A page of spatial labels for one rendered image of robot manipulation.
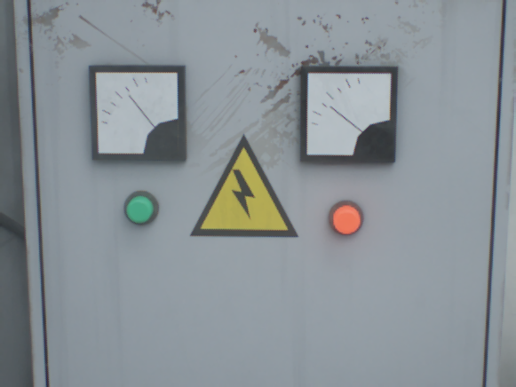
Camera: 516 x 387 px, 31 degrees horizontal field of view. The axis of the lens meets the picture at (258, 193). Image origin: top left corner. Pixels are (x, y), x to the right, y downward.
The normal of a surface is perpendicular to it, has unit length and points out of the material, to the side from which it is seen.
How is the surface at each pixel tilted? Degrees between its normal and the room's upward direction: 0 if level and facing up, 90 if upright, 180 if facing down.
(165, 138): 90
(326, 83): 90
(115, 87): 90
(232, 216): 90
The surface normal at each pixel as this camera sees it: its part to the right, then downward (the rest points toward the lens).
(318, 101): -0.04, 0.21
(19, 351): 0.96, 0.06
